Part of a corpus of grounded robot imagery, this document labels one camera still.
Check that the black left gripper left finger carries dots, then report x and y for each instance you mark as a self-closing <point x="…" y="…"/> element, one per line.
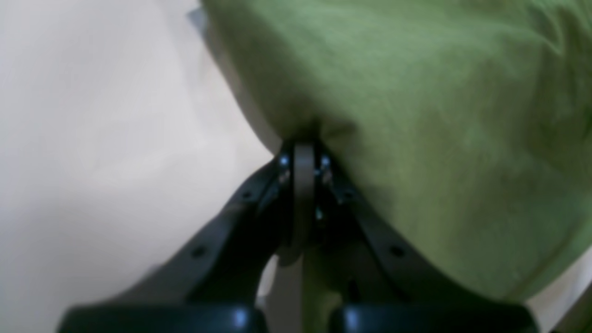
<point x="210" y="285"/>

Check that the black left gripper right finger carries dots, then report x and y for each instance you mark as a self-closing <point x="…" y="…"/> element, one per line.
<point x="384" y="284"/>

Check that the green t-shirt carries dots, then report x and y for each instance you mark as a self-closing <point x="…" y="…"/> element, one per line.
<point x="465" y="123"/>

